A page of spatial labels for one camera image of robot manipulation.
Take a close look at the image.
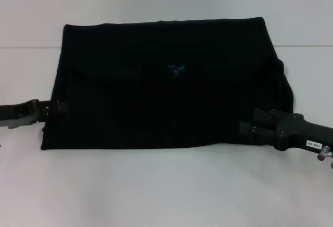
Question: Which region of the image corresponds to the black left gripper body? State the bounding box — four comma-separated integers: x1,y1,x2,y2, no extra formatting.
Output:
0,98,50,129

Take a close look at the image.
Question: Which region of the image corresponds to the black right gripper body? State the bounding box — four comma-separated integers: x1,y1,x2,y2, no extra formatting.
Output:
274,111,333,152

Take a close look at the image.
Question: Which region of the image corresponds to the black shirt with FREE print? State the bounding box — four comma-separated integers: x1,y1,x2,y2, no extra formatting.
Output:
40,16,296,151

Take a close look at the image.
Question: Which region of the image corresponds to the silver metal cable connector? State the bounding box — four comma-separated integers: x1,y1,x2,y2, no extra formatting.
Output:
316,145,333,162

